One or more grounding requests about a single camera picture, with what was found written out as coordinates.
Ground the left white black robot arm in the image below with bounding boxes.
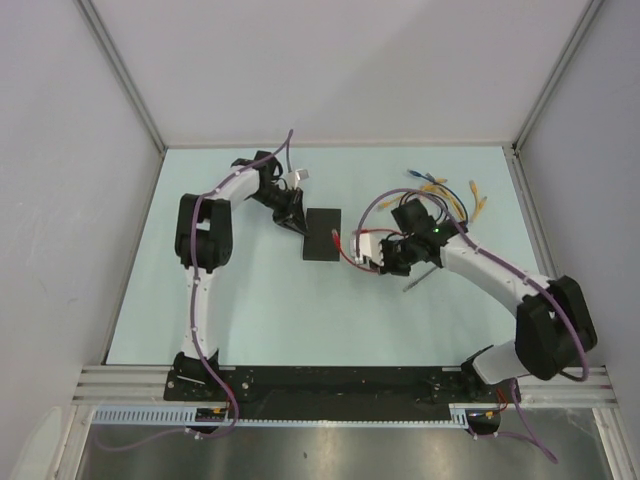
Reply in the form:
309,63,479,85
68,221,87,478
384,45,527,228
172,151,309,400

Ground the grey ethernet cable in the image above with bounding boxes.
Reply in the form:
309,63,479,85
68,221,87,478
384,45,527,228
401,267,439,292

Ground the black network switch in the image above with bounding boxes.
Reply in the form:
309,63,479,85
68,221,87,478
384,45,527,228
302,208,342,262

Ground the white slotted cable duct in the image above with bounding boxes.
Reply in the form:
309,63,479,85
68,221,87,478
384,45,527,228
93,402,474,429

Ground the blue ethernet cable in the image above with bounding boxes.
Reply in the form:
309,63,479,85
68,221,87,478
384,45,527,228
405,168,469,224

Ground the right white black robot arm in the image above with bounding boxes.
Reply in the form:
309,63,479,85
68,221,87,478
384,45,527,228
368,199,597,401

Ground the aluminium frame rail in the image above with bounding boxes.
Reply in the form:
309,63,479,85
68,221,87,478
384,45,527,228
72,364,614,407

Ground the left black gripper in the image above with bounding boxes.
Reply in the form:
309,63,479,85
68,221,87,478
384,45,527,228
248,185,308,236

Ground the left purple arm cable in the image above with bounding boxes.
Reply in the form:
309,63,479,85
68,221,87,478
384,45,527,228
94,129,296,451

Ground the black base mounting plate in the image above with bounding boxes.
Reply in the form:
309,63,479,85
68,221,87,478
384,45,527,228
163,364,522,422

